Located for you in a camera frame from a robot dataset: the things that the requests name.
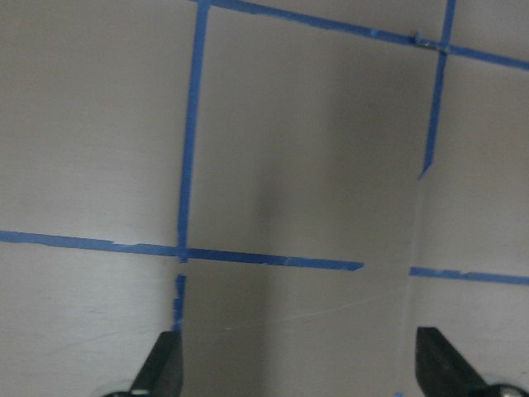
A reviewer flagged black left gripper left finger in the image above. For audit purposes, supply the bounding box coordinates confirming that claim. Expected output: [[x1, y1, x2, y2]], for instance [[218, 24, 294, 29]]
[[98, 331, 183, 397]]

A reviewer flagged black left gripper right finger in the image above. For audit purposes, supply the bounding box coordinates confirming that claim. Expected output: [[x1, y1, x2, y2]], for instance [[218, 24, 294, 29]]
[[415, 327, 528, 397]]

